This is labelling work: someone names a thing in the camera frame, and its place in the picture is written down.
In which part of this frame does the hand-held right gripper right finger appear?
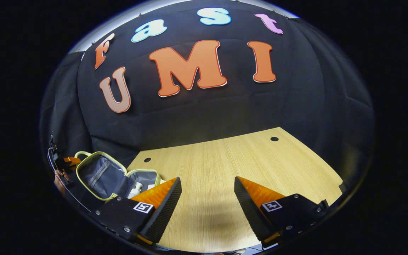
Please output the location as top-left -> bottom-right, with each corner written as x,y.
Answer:
234,176 -> 329,248

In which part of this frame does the black backdrop cloth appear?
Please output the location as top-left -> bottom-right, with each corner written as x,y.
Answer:
39,0 -> 374,199

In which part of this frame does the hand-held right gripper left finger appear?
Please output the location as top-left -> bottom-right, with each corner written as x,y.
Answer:
91,177 -> 182,245

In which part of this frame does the white pump bottle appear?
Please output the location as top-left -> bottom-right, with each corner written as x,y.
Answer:
128,182 -> 143,199

